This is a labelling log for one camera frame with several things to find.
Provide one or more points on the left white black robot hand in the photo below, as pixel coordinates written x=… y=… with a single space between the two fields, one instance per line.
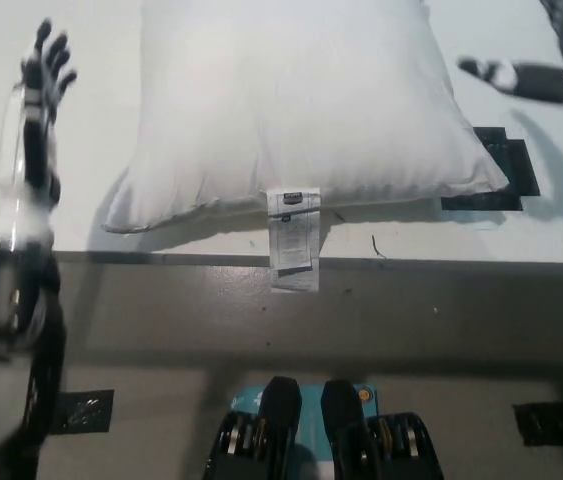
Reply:
x=33 y=150

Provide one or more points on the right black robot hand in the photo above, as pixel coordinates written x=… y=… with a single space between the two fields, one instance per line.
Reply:
x=536 y=80

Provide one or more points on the white square pillow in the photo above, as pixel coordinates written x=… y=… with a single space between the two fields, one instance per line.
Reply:
x=291 y=110

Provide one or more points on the white pillow care label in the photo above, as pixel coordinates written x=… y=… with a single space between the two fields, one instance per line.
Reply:
x=293 y=240

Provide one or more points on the black tape patch on table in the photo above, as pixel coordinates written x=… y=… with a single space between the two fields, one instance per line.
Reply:
x=511 y=165

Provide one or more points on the black floor tape square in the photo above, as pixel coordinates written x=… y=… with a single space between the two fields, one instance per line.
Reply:
x=86 y=410
x=546 y=422

